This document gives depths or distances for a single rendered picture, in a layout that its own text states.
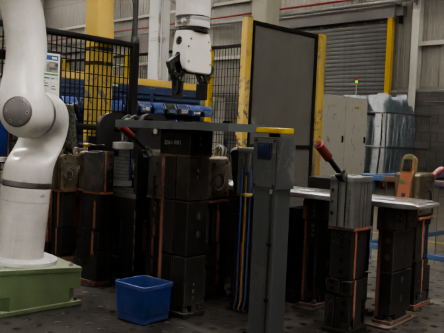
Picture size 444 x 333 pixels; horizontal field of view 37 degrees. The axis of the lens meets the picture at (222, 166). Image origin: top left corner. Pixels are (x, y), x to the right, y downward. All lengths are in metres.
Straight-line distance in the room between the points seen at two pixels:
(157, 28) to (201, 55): 5.39
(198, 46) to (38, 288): 0.69
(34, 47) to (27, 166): 0.29
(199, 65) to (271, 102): 3.57
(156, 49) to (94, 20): 3.86
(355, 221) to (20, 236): 0.79
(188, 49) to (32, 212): 0.54
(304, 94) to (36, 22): 3.98
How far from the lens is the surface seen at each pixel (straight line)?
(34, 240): 1.67
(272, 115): 5.17
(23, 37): 1.68
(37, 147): 1.71
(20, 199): 1.65
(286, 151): 1.42
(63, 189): 2.21
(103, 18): 3.11
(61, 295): 1.69
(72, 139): 2.23
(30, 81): 1.62
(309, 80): 5.53
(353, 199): 1.49
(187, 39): 1.57
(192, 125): 1.50
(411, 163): 1.80
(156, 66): 6.93
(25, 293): 1.64
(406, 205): 1.56
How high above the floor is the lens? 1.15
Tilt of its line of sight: 3 degrees down
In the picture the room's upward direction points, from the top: 2 degrees clockwise
